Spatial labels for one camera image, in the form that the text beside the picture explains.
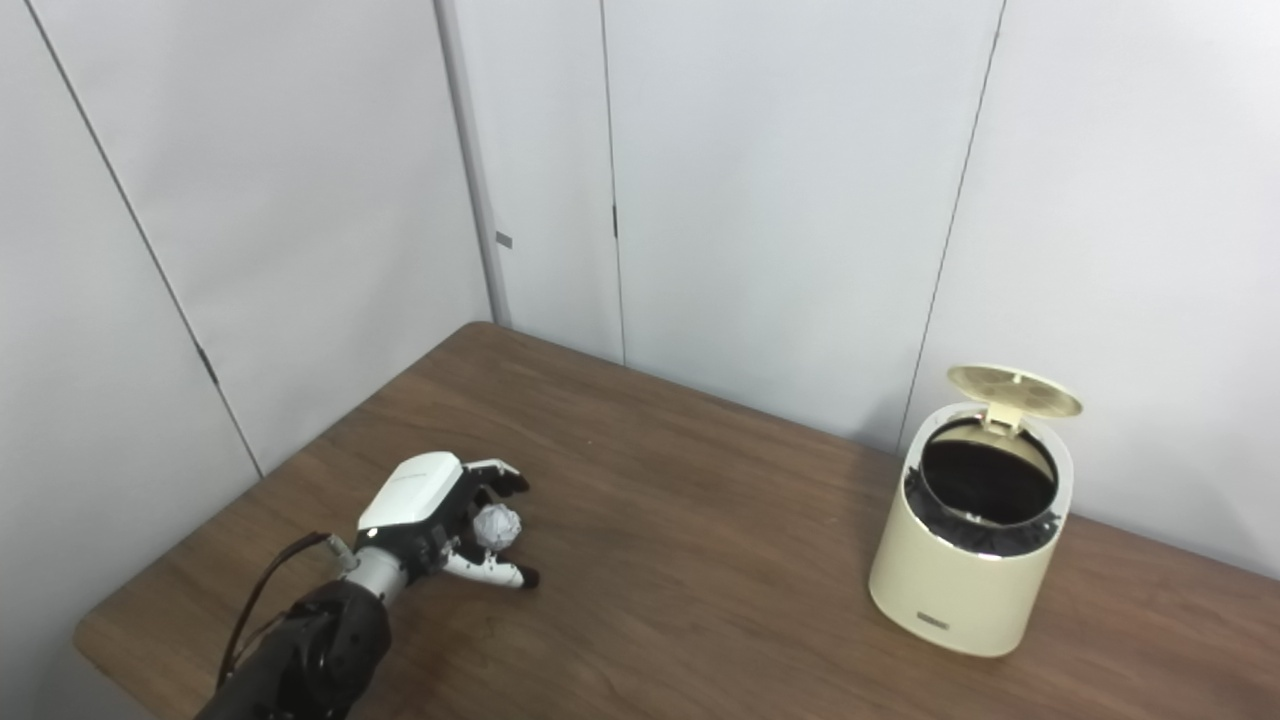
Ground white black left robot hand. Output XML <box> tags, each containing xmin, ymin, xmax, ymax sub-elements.
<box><xmin>356</xmin><ymin>452</ymin><xmax>541</xmax><ymax>591</ymax></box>

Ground white paper ball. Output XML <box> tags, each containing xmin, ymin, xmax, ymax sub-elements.
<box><xmin>472</xmin><ymin>506</ymin><xmax>523</xmax><ymax>551</ymax></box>

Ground round cream bin lid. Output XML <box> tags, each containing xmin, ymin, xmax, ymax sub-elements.
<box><xmin>946</xmin><ymin>364</ymin><xmax>1084</xmax><ymax>433</ymax></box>

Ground cream-colored plastic bin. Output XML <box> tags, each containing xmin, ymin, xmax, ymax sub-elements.
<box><xmin>868</xmin><ymin>400</ymin><xmax>1075</xmax><ymax>658</ymax></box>

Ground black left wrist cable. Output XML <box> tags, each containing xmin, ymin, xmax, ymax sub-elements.
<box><xmin>215</xmin><ymin>532</ymin><xmax>359</xmax><ymax>691</ymax></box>

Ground gray wall corner strip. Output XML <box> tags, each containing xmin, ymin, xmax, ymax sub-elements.
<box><xmin>432</xmin><ymin>0</ymin><xmax>513</xmax><ymax>329</ymax></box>

